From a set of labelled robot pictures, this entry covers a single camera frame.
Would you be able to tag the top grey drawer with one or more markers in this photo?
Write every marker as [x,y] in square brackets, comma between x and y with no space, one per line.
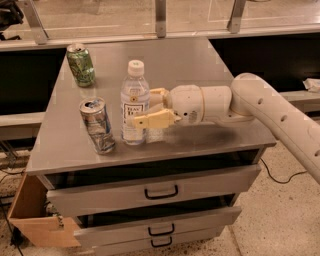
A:
[108,197]

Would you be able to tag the grey drawer cabinet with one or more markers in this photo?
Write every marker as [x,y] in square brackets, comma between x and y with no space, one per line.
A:
[63,156]

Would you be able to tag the middle grey drawer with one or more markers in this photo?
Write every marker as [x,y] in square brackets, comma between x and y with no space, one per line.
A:
[138,230]

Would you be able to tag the crushed silver redbull can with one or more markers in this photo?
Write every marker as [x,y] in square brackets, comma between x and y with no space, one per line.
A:
[95,118]

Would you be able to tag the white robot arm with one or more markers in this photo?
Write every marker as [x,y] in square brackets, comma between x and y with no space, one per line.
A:
[247,98]

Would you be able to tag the clear plastic water bottle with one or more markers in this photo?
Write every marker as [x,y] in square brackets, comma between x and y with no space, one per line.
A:
[134,99]

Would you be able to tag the bottom grey drawer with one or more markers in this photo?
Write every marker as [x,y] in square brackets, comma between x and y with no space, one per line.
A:
[157,242]

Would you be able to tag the green soda can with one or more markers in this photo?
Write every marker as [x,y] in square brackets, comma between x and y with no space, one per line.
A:
[80,64]

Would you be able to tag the grey drawer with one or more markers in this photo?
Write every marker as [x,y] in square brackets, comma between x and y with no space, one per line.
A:
[157,242]
[108,197]
[138,230]

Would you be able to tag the black object top left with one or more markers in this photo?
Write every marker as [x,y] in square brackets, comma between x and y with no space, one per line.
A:
[10,14]

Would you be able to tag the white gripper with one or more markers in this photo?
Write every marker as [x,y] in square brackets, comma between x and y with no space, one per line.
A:
[185,104]

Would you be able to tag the metal railing post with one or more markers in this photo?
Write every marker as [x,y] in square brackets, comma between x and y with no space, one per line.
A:
[160,18]

